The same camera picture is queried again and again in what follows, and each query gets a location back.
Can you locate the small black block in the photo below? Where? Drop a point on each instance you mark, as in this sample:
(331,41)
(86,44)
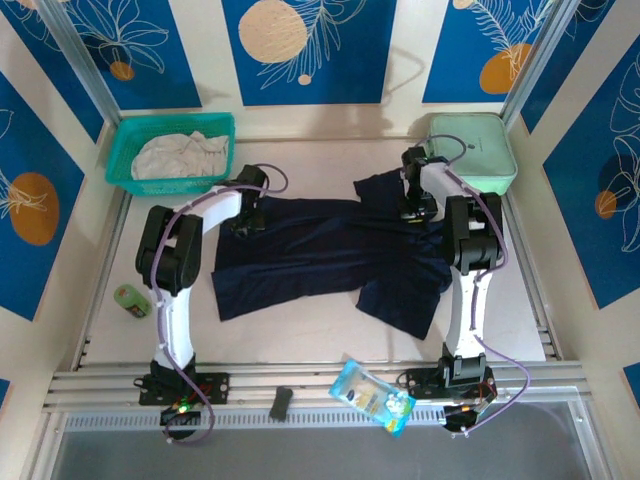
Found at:
(281,402)

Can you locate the aluminium cross rail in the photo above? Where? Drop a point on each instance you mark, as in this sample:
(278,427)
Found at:
(310,380)

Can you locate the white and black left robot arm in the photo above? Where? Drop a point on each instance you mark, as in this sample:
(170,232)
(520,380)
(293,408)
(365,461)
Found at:
(172,325)

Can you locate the blue and yellow snack packet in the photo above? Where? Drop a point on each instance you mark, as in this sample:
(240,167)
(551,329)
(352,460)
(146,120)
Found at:
(372,397)

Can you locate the mint green zip case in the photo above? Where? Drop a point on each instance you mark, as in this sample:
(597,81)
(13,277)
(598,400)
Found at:
(487,150)

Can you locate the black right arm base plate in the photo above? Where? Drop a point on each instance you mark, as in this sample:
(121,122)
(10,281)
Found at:
(420,380)

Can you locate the small green bottle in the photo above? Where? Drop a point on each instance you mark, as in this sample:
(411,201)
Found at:
(131,300)

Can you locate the aluminium frame post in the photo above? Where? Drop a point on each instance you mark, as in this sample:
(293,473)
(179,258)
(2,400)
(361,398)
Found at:
(547,50)
(75,55)

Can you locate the aluminium side rail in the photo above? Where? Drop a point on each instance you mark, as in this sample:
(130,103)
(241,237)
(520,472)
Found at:
(110,260)
(539,300)

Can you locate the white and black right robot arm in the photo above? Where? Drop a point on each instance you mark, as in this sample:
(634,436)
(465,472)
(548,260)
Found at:
(467,320)

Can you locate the navy blue t-shirt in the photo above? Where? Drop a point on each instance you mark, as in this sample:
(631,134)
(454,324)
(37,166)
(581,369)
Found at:
(325,240)

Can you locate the white crumpled t-shirt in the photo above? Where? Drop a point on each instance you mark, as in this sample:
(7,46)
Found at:
(175,157)

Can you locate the black connector board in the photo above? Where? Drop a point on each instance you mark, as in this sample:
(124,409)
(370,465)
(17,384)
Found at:
(180,415)
(467,415)

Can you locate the teal plastic basket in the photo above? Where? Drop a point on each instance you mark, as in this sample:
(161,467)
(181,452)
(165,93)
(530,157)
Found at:
(125,135)

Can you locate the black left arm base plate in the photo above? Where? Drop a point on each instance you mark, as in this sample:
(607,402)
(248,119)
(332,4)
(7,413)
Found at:
(215,387)

